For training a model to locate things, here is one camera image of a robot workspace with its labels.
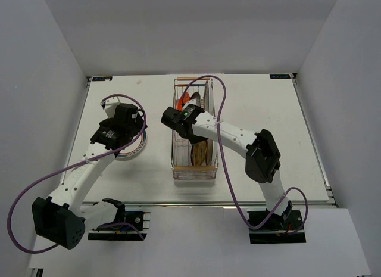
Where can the white plate with coloured rim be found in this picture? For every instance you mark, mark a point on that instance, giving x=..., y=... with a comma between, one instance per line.
x=135, y=149

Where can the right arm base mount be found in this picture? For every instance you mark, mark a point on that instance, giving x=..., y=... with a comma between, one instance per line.
x=290, y=232

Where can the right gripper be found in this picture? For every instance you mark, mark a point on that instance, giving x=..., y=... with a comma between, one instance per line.
x=197, y=139

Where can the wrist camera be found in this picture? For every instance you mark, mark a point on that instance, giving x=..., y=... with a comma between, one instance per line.
x=189, y=103
x=109, y=106

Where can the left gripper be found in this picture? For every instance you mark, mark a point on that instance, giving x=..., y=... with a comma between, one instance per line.
x=139, y=125

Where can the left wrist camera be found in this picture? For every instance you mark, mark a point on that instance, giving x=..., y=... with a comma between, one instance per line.
x=109, y=106

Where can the yellow patterned plate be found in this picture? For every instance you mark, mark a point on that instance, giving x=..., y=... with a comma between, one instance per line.
x=199, y=153

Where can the orange plate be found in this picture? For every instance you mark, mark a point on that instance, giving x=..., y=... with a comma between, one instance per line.
x=183, y=100

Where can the aluminium table rail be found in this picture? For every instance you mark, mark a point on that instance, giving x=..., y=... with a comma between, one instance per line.
x=329, y=203

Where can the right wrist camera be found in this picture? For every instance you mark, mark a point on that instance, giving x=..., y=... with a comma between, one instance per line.
x=189, y=103

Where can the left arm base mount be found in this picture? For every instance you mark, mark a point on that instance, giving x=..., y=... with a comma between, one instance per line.
x=133, y=225

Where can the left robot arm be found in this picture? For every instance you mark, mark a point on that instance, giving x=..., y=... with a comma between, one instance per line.
x=59, y=217

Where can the wire dish rack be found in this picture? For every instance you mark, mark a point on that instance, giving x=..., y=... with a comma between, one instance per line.
x=180, y=147

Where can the dark patterned plate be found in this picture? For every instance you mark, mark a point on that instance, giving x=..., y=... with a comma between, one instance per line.
x=198, y=97

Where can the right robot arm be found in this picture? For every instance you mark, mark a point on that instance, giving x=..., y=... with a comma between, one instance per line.
x=259, y=149

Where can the large white plate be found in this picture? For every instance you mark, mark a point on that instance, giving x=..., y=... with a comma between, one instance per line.
x=212, y=153
x=208, y=97

